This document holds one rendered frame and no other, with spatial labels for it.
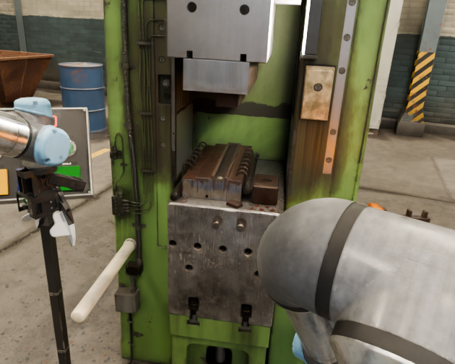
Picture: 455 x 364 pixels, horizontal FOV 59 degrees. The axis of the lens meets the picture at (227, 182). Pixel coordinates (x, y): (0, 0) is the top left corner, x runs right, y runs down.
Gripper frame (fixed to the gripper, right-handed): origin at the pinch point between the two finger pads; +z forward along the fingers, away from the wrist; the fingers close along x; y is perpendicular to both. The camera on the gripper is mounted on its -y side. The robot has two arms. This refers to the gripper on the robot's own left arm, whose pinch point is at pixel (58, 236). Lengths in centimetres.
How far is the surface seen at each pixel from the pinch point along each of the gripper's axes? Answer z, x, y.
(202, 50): -45, 10, -46
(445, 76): 4, 11, -659
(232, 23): -53, 18, -50
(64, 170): -9.7, -17.6, -15.5
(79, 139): -17.7, -19.1, -22.5
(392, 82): 20, -60, -639
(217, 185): -3, 15, -49
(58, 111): -25.4, -26.0, -20.9
